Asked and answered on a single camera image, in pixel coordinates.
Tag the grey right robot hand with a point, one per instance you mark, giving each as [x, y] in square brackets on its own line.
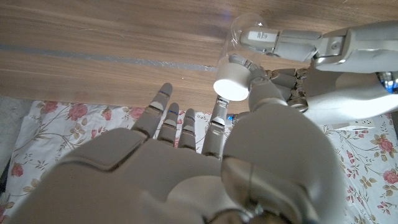
[155, 180]

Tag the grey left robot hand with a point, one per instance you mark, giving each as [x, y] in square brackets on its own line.
[357, 49]

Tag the clear white-capped medicine bottle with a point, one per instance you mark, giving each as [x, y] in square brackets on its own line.
[231, 82]

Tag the floral backdrop cloth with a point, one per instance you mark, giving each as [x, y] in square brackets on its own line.
[37, 140]

